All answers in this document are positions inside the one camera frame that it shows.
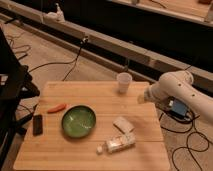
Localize blue box on floor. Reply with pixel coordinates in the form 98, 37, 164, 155
170, 99, 188, 118

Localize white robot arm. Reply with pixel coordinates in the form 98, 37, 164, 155
137, 70, 213, 125

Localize black rectangular block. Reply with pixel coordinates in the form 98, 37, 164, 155
33, 115, 43, 136

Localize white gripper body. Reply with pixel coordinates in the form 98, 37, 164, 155
137, 89, 153, 103

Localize translucent plastic cup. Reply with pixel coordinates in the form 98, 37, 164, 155
116, 72, 132, 93

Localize black cables at right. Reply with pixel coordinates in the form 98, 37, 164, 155
158, 109, 213, 171

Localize orange carrot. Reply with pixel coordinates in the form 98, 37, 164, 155
47, 104, 67, 114

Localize white sponge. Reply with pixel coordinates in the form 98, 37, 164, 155
113, 117, 134, 133

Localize white object on ledge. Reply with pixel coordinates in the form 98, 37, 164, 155
46, 3, 65, 22

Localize green bowl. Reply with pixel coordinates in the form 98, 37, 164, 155
61, 105, 96, 138

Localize black cable on floor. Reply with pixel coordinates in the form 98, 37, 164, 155
27, 36, 90, 82

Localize black stand at left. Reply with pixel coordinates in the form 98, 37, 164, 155
0, 28, 40, 171

